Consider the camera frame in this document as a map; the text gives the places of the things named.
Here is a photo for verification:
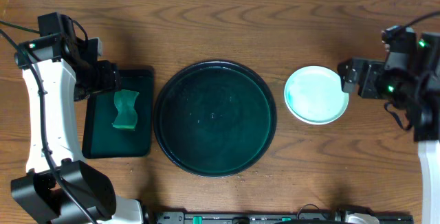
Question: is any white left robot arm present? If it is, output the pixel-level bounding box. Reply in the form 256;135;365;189
10;12;144;223

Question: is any mint green plate front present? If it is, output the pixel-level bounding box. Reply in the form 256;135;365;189
283;66;349;125

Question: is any rectangular black water tray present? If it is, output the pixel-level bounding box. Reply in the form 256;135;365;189
82;69;154;159

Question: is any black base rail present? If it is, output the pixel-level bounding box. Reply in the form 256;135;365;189
149;204;415;224

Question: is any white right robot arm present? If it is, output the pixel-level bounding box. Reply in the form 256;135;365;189
338;25;439;223

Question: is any green scrubbing sponge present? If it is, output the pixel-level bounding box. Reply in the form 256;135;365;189
112;89;139;131

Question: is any round black tray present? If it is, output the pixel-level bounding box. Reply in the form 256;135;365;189
153;60;277;177

